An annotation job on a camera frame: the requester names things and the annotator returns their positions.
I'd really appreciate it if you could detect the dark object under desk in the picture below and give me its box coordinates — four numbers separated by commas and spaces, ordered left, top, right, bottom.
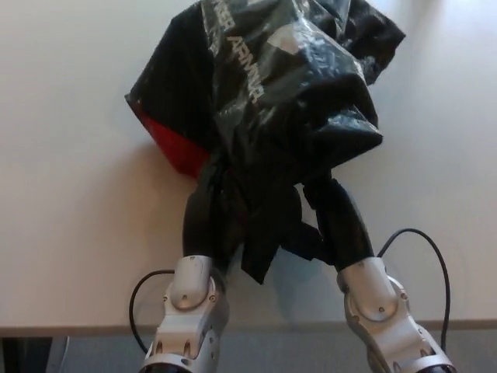
0, 337, 54, 373

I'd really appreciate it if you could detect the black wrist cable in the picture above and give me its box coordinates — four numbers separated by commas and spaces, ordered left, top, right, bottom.
129, 270, 176, 349
377, 228, 452, 347

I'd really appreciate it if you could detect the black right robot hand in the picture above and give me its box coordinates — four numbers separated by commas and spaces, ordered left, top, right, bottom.
304, 176, 377, 274

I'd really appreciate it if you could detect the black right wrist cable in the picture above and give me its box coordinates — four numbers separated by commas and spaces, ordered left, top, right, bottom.
377, 228, 452, 347

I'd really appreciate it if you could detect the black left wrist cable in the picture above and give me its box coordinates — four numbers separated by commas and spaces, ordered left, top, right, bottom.
129, 270, 176, 349

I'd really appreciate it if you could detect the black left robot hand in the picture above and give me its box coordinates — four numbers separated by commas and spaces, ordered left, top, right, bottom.
181, 185, 218, 260

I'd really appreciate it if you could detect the black and red plastic bag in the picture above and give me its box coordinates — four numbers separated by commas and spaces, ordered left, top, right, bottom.
123, 0, 407, 288

